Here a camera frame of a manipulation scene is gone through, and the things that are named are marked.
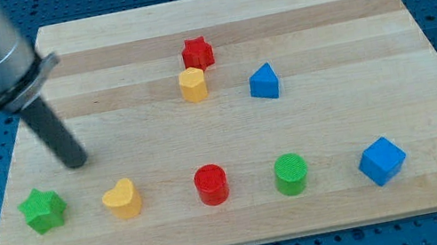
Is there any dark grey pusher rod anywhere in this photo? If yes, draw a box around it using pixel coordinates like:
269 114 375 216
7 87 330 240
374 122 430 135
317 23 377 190
20 96 88 169

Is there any green star block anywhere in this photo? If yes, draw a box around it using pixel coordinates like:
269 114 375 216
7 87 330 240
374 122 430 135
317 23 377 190
18 188 67 235

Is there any yellow hexagon block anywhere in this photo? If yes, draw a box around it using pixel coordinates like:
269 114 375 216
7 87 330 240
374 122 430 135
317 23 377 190
179 67 208 103

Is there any red star block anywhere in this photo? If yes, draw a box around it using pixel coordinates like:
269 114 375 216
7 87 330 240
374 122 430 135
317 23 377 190
181 36 215 71

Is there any yellow heart block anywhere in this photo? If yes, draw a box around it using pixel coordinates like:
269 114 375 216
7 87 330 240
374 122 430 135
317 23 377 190
102 178 143 219

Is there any red cylinder block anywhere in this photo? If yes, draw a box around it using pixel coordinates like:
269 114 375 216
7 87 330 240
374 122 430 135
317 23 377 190
194 163 230 206

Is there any blue triangle block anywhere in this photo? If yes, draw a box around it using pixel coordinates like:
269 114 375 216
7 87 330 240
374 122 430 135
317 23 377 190
249 62 280 99

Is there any wooden board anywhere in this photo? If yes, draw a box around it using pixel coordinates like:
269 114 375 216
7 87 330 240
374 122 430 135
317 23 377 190
0 0 437 245

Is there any green cylinder block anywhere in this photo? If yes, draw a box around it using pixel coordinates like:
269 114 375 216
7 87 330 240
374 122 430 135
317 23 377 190
274 153 308 196

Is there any blue cube block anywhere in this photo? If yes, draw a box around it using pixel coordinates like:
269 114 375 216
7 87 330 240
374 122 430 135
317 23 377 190
358 137 407 186

